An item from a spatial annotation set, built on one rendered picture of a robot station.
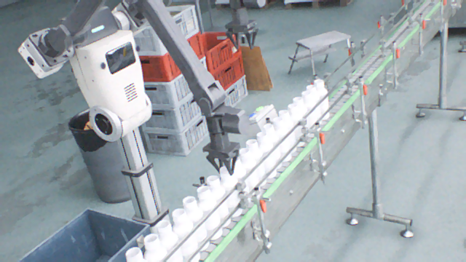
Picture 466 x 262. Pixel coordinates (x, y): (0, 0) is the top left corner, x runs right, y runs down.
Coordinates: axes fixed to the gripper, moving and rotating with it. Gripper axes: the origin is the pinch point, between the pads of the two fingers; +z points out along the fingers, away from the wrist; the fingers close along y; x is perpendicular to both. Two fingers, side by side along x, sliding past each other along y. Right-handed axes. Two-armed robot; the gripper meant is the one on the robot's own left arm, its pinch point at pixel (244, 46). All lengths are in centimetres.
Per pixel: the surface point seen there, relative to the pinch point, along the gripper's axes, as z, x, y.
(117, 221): 47, 56, 29
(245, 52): 95, -254, 170
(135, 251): 25, 85, -15
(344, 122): 46, -37, -21
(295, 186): 49, 13, -21
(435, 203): 139, -120, -38
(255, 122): 29.2, 3.3, -1.8
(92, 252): 62, 60, 43
